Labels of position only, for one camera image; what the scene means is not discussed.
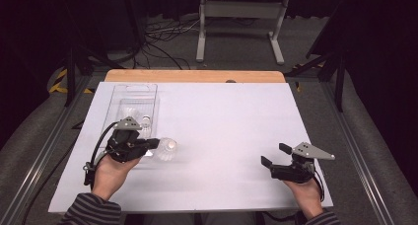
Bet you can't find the tangle of floor cables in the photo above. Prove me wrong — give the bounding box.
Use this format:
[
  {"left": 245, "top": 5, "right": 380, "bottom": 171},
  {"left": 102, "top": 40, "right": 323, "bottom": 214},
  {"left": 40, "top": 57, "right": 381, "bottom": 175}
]
[{"left": 131, "top": 16, "right": 257, "bottom": 70}]

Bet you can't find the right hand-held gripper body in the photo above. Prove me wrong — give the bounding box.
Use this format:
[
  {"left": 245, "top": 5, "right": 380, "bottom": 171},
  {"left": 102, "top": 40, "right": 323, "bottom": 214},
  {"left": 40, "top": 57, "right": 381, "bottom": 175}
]
[{"left": 269, "top": 141, "right": 336, "bottom": 184}]

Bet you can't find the person's left hand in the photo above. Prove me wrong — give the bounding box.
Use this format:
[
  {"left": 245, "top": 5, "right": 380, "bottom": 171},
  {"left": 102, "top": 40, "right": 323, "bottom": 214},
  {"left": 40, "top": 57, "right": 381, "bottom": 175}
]
[{"left": 92, "top": 154, "right": 142, "bottom": 201}]

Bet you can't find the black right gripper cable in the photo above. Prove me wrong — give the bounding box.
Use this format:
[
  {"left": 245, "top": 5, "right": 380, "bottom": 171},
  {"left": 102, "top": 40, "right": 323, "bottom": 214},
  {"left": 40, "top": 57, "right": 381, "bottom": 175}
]
[{"left": 312, "top": 171, "right": 325, "bottom": 202}]

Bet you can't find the yellow black floor tape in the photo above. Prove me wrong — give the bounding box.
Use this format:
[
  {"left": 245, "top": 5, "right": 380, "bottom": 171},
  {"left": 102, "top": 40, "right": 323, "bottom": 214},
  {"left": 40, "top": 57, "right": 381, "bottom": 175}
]
[{"left": 48, "top": 68, "right": 95, "bottom": 95}]

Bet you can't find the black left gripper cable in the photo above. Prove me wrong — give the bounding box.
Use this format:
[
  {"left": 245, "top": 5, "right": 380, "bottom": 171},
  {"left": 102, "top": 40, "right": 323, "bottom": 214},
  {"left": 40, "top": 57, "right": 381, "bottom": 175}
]
[{"left": 83, "top": 120, "right": 119, "bottom": 187}]

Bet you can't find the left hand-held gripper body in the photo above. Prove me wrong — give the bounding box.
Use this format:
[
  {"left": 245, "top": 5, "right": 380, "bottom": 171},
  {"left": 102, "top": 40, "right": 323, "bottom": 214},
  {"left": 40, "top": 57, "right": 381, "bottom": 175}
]
[{"left": 104, "top": 115, "right": 150, "bottom": 164}]

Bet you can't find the aluminium rail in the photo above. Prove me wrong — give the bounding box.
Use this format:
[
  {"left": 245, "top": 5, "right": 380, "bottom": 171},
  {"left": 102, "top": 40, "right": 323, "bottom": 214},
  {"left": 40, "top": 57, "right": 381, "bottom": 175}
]
[
  {"left": 321, "top": 81, "right": 395, "bottom": 225},
  {"left": 0, "top": 75, "right": 97, "bottom": 225}
]

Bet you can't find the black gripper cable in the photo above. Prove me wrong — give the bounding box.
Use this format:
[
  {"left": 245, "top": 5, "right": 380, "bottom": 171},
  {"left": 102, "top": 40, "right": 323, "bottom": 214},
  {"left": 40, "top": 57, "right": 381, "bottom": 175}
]
[
  {"left": 83, "top": 120, "right": 119, "bottom": 187},
  {"left": 312, "top": 171, "right": 325, "bottom": 202}
]

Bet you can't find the grey metal desk frame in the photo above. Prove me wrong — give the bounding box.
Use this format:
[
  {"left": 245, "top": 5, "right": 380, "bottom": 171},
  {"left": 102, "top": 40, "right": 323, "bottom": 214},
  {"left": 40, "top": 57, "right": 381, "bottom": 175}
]
[{"left": 195, "top": 0, "right": 290, "bottom": 66}]

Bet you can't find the white table cover board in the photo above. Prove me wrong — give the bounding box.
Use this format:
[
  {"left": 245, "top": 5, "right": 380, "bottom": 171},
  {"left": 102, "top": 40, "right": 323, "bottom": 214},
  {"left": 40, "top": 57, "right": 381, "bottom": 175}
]
[{"left": 48, "top": 81, "right": 334, "bottom": 214}]

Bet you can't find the black metal stand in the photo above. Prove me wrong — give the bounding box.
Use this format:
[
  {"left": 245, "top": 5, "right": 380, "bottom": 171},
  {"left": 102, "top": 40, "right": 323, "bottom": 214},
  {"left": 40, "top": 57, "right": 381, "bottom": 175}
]
[
  {"left": 285, "top": 50, "right": 346, "bottom": 113},
  {"left": 63, "top": 45, "right": 126, "bottom": 108}
]

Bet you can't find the person's right hand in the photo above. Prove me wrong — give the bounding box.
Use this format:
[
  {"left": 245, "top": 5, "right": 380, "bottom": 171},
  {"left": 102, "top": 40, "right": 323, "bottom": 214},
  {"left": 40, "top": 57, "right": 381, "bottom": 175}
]
[{"left": 283, "top": 179, "right": 323, "bottom": 219}]

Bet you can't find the white feather shuttlecock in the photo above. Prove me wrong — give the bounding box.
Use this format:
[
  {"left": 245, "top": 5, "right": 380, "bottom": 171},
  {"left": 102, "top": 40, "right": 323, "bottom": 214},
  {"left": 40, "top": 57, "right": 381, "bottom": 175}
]
[
  {"left": 119, "top": 107, "right": 139, "bottom": 120},
  {"left": 154, "top": 136, "right": 178, "bottom": 163},
  {"left": 139, "top": 115, "right": 153, "bottom": 138}
]

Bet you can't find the clear plastic container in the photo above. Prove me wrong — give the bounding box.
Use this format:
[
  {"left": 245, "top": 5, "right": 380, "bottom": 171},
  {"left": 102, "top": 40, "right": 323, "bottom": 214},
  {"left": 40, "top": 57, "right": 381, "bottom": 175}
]
[{"left": 97, "top": 83, "right": 161, "bottom": 159}]

